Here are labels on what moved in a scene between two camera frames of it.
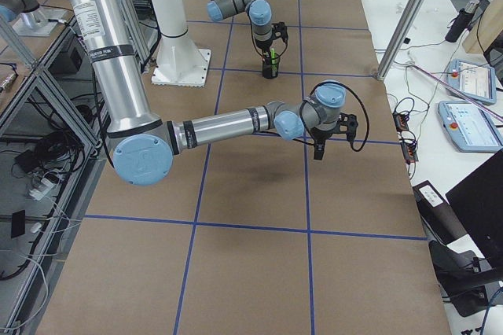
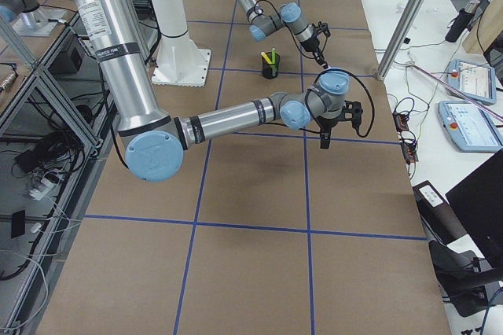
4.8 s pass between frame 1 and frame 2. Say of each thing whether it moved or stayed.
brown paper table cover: stayed
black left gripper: moved
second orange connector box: stayed
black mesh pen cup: stayed
